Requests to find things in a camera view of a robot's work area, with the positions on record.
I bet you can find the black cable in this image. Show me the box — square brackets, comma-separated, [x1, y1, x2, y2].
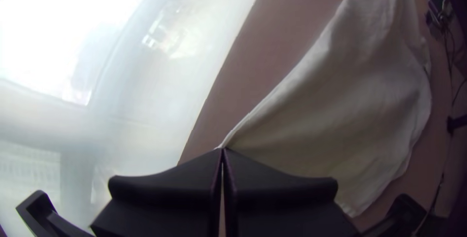
[411, 171, 447, 237]

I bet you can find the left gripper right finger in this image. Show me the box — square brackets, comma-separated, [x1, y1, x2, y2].
[223, 147, 361, 237]

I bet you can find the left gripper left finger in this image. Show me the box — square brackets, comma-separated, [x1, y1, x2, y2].
[90, 147, 223, 237]

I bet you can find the white t-shirt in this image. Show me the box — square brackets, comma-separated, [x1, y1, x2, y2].
[217, 0, 434, 219]

